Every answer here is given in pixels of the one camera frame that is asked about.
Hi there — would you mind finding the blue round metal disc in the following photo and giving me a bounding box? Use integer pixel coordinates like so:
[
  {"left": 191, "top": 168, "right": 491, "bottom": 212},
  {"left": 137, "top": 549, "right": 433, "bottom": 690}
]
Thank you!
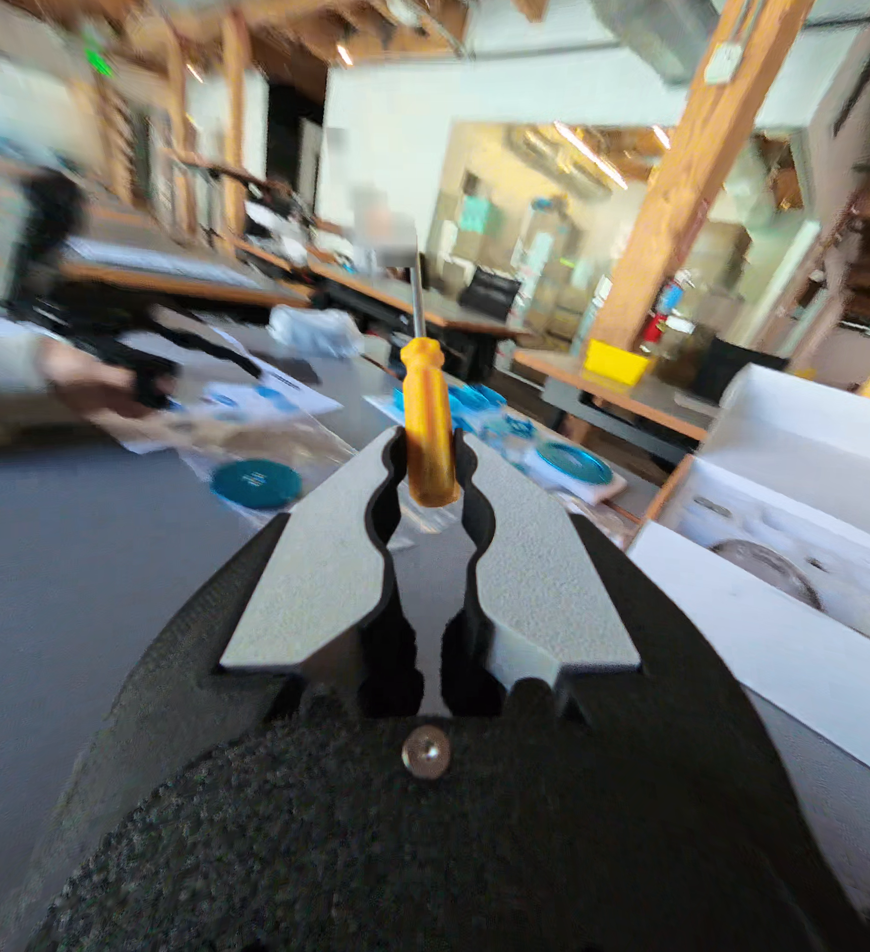
[{"left": 210, "top": 458, "right": 304, "bottom": 512}]

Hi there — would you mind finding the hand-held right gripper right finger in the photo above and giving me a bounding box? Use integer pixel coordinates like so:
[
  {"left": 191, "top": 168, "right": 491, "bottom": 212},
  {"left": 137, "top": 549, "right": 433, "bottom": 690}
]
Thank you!
[{"left": 440, "top": 429, "right": 642, "bottom": 718}]

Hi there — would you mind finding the yellow handled screwdriver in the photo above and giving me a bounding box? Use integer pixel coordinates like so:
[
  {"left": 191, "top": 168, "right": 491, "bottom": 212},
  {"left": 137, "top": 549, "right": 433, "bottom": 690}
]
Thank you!
[{"left": 399, "top": 249, "right": 460, "bottom": 509}]

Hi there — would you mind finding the red fire extinguisher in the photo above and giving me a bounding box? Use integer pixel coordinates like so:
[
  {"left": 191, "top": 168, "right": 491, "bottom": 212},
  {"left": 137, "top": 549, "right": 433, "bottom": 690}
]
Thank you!
[{"left": 641, "top": 270, "right": 695, "bottom": 345}]

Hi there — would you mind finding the white cardboard box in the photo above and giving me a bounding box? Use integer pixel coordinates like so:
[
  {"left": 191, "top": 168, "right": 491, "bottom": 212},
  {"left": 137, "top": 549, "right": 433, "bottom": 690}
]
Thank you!
[{"left": 627, "top": 363, "right": 870, "bottom": 793}]

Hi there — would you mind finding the wooden workbench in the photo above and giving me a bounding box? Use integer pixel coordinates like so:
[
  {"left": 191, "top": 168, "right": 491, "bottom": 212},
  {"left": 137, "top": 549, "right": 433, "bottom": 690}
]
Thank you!
[
  {"left": 307, "top": 259, "right": 528, "bottom": 337},
  {"left": 511, "top": 348, "right": 712, "bottom": 443}
]

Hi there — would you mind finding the white foam tray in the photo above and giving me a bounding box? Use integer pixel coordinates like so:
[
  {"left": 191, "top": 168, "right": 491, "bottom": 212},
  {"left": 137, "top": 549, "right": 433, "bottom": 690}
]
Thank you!
[{"left": 362, "top": 385, "right": 631, "bottom": 510}]

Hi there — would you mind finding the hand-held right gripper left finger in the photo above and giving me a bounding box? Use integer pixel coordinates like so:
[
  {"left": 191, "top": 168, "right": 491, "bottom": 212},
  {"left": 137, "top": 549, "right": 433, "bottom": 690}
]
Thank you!
[{"left": 219, "top": 425, "right": 425, "bottom": 718}]

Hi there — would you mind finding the grey desk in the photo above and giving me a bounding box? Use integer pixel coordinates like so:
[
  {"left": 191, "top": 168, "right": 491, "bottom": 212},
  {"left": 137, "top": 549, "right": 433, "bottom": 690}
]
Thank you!
[{"left": 0, "top": 316, "right": 870, "bottom": 952}]

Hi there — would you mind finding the clear plastic bag sheet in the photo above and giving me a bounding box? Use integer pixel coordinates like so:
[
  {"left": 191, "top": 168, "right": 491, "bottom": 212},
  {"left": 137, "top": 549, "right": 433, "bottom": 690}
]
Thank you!
[{"left": 118, "top": 405, "right": 421, "bottom": 555}]

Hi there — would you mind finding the blue metal ring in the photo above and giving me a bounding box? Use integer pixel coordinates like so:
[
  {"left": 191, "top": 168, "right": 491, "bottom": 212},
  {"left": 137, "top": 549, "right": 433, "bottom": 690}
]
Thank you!
[{"left": 536, "top": 439, "right": 616, "bottom": 486}]

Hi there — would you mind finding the person's left forearm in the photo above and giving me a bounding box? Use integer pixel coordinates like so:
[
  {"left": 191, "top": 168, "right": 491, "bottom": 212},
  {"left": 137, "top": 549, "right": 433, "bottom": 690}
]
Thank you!
[{"left": 0, "top": 326, "right": 57, "bottom": 458}]

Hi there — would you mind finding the white instruction sheet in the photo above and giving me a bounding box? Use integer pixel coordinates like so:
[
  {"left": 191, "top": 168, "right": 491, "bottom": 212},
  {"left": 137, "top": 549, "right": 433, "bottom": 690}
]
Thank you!
[{"left": 118, "top": 370, "right": 344, "bottom": 456}]

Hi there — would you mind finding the person's left hand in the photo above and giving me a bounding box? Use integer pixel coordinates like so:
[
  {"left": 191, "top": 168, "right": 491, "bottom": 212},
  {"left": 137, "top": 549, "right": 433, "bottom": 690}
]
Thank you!
[{"left": 35, "top": 337, "right": 162, "bottom": 422}]

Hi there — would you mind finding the black bin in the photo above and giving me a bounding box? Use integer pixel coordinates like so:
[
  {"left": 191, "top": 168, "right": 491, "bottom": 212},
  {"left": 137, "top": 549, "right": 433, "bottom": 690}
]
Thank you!
[{"left": 690, "top": 337, "right": 790, "bottom": 404}]

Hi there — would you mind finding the black mesh chair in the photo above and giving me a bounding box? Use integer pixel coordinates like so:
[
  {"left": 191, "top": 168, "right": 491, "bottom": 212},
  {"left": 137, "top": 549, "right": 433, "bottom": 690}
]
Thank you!
[{"left": 457, "top": 266, "right": 522, "bottom": 322}]

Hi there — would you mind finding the yellow bin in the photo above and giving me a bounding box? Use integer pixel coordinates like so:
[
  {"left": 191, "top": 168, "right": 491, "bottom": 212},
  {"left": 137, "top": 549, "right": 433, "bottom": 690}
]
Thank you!
[{"left": 582, "top": 339, "right": 653, "bottom": 388}]

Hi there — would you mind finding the wooden post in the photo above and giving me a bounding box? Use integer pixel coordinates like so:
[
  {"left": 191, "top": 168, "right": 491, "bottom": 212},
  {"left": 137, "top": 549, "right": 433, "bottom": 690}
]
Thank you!
[{"left": 589, "top": 0, "right": 816, "bottom": 352}]

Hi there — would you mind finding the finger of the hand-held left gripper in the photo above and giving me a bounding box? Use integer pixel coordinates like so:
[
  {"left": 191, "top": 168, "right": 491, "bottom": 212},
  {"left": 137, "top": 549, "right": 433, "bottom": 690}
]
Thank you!
[{"left": 118, "top": 303, "right": 266, "bottom": 382}]

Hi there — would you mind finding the crumpled clear plastic bag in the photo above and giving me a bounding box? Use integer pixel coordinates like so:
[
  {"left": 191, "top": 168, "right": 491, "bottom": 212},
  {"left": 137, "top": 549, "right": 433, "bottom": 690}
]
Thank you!
[{"left": 267, "top": 303, "right": 366, "bottom": 359}]

